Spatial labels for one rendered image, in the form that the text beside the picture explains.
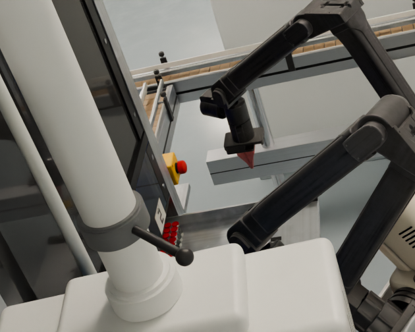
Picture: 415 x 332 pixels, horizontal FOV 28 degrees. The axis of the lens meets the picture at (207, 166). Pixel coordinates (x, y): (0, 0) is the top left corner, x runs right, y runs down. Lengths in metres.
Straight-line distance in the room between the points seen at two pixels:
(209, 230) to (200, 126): 2.25
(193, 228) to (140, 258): 1.33
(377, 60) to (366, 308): 0.51
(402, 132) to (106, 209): 0.48
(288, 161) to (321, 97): 0.61
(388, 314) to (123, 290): 0.57
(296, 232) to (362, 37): 0.73
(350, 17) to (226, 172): 1.67
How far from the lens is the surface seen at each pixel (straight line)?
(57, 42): 0.89
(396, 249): 1.53
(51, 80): 0.90
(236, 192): 3.95
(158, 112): 2.87
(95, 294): 1.15
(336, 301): 1.07
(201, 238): 2.32
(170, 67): 3.13
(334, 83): 3.70
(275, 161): 3.20
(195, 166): 4.23
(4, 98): 1.35
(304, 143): 3.16
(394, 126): 1.25
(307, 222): 2.26
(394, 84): 1.71
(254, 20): 3.56
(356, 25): 1.68
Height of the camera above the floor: 2.30
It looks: 33 degrees down
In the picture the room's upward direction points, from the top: 19 degrees counter-clockwise
